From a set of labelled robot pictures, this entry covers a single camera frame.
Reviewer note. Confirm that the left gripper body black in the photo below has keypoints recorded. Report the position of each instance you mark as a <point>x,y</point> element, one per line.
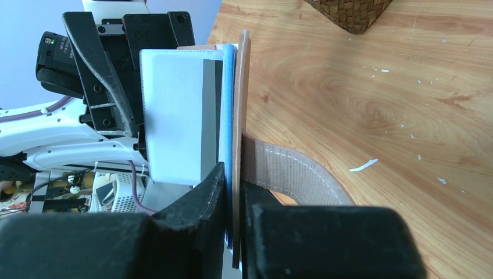
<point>122,39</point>

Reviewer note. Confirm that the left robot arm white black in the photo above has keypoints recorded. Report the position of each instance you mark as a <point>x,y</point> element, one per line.
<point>61,135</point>

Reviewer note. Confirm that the white card with magnetic stripe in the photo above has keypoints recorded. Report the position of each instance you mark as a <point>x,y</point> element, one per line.
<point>180,90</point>

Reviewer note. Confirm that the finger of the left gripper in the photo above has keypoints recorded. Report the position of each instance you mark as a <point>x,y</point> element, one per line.
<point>110,110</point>

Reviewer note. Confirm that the brown wicker divided basket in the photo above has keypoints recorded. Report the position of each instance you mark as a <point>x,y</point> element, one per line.
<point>353,16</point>

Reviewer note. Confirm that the white perforated plastic basket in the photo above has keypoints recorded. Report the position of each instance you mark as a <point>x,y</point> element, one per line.
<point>112,193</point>

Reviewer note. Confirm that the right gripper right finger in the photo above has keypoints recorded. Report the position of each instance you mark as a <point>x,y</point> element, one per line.
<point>281,241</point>

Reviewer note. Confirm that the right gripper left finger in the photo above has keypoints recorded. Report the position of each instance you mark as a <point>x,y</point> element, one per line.
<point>183,240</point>

